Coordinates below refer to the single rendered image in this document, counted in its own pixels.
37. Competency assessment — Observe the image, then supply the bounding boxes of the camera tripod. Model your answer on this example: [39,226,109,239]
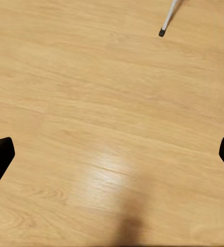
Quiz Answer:
[159,0,177,37]

